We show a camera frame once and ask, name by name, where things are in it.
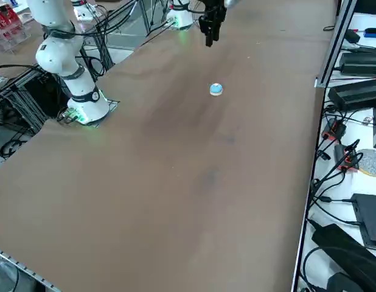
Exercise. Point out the aluminium frame post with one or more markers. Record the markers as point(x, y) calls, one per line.
point(337, 39)

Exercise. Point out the blue bell with white base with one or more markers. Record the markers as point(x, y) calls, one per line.
point(216, 88)

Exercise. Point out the black metal frame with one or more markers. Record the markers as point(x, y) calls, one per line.
point(23, 91)

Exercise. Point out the large black power brick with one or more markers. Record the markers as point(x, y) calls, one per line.
point(355, 94)

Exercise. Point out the round speckled disc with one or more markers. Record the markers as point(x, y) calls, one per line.
point(372, 162)

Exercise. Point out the long black power brick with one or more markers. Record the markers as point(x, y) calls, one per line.
point(361, 62)

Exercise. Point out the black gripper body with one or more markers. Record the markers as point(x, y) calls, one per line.
point(214, 6)

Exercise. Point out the red and black adapter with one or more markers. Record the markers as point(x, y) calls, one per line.
point(334, 129)
point(343, 158)

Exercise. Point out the small black power adapter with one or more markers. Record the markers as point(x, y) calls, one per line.
point(353, 36)

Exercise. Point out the blue and black tool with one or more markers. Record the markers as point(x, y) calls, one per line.
point(373, 32)

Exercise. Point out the clear shelf with red packets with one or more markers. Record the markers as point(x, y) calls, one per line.
point(8, 30)

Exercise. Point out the flat black box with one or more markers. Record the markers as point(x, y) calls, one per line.
point(370, 219)

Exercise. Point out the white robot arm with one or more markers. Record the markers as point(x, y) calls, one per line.
point(182, 16)
point(57, 57)

